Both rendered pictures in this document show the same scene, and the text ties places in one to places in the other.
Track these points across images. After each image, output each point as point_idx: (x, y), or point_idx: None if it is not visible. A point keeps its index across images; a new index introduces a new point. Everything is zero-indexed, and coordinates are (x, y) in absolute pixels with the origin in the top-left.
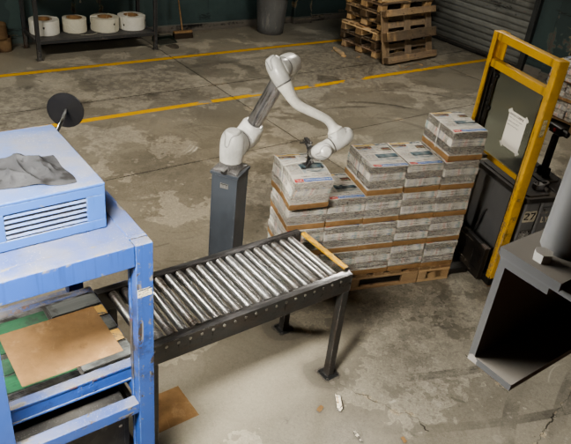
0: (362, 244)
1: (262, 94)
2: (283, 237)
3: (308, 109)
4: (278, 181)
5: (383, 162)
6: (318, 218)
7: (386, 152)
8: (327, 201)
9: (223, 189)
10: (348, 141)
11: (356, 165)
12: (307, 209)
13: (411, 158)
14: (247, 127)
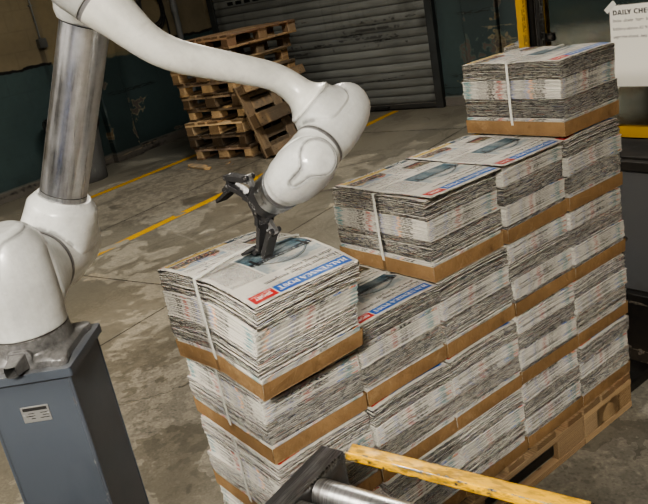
0: (464, 410)
1: (50, 95)
2: (296, 496)
3: (209, 54)
4: (200, 334)
5: (440, 183)
6: (346, 391)
7: (425, 169)
8: (357, 329)
9: (38, 426)
10: (363, 116)
11: (371, 223)
12: (308, 377)
13: (488, 157)
14: (44, 212)
